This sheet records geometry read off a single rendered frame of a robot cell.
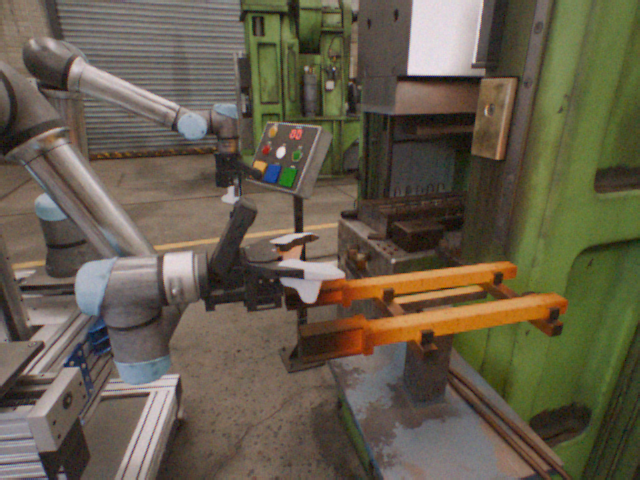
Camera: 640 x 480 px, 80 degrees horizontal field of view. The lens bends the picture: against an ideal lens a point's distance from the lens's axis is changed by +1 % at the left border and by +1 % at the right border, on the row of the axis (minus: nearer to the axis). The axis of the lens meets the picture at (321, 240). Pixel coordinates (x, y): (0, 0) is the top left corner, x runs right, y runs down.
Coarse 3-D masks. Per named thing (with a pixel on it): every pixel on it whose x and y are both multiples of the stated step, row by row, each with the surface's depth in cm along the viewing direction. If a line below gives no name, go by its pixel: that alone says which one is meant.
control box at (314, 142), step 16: (288, 128) 159; (304, 128) 152; (320, 128) 147; (272, 144) 163; (288, 144) 156; (304, 144) 150; (320, 144) 149; (256, 160) 167; (272, 160) 160; (288, 160) 154; (304, 160) 148; (320, 160) 151; (304, 176) 147; (288, 192) 151; (304, 192) 150
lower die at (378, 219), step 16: (448, 192) 140; (464, 192) 136; (368, 208) 123; (384, 208) 116; (400, 208) 117; (416, 208) 117; (432, 208) 117; (464, 208) 121; (368, 224) 125; (384, 224) 114
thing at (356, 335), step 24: (432, 312) 55; (456, 312) 55; (480, 312) 55; (504, 312) 55; (528, 312) 56; (312, 336) 48; (336, 336) 50; (360, 336) 51; (384, 336) 51; (408, 336) 52; (312, 360) 49
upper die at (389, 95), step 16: (368, 80) 112; (384, 80) 104; (400, 80) 98; (416, 80) 100; (432, 80) 102; (448, 80) 103; (464, 80) 105; (480, 80) 107; (368, 96) 113; (384, 96) 105; (400, 96) 100; (416, 96) 102; (432, 96) 103; (448, 96) 105; (464, 96) 107; (384, 112) 106; (400, 112) 102; (416, 112) 103; (432, 112) 105; (448, 112) 107; (464, 112) 108
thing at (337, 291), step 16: (416, 272) 66; (432, 272) 67; (448, 272) 67; (464, 272) 67; (480, 272) 67; (512, 272) 69; (288, 288) 60; (320, 288) 60; (336, 288) 60; (352, 288) 61; (368, 288) 62; (400, 288) 64; (416, 288) 64; (432, 288) 65; (288, 304) 60; (304, 304) 60; (320, 304) 61
